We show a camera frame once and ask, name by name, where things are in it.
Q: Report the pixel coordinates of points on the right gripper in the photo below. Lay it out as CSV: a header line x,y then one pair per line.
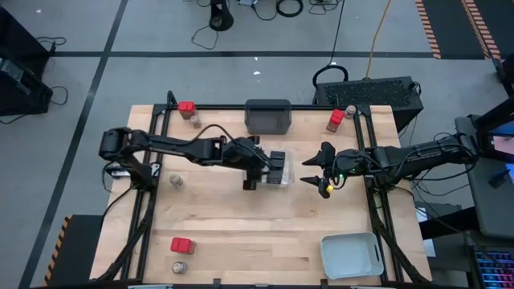
x,y
341,168

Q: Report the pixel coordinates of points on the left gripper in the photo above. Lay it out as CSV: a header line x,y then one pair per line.
x,y
247,154

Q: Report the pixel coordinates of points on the dark green spice tin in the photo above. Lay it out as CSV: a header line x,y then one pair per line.
x,y
278,155
276,176
278,164

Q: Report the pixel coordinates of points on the red-capped spice jar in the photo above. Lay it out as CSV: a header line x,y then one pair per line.
x,y
180,245
186,107
337,116

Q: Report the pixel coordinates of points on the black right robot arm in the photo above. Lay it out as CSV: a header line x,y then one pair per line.
x,y
417,158

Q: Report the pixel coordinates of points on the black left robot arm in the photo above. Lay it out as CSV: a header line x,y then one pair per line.
x,y
172,144

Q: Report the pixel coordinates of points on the clear plastic bin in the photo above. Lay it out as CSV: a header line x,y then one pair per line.
x,y
290,172

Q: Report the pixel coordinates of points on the dark grey plastic bin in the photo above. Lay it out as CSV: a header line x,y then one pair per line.
x,y
268,120

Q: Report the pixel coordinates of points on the black computer tower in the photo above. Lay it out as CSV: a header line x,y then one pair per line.
x,y
369,94

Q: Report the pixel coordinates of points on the white plastic bin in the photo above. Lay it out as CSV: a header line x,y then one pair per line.
x,y
349,257

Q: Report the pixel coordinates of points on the silver table clamp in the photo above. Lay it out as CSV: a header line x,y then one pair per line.
x,y
119,173

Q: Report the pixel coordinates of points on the grey desk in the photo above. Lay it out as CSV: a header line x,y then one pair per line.
x,y
486,208

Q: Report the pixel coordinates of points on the small black desk device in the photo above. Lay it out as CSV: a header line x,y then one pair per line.
x,y
500,178

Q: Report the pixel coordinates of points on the black computer monitor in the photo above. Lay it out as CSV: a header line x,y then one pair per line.
x,y
502,142

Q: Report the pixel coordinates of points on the black hazard-striped floor mat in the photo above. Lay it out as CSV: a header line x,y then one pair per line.
x,y
454,28
80,249

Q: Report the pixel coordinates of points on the backlit rainbow keyboard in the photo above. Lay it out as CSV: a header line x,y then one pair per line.
x,y
496,269

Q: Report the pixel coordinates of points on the black equipment case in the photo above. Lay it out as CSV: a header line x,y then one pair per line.
x,y
16,32
24,96

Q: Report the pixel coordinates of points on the black aluminium table frame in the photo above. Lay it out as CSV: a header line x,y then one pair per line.
x,y
225,107

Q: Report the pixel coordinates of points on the black pedestal stand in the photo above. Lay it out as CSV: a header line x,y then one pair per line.
x,y
220,16

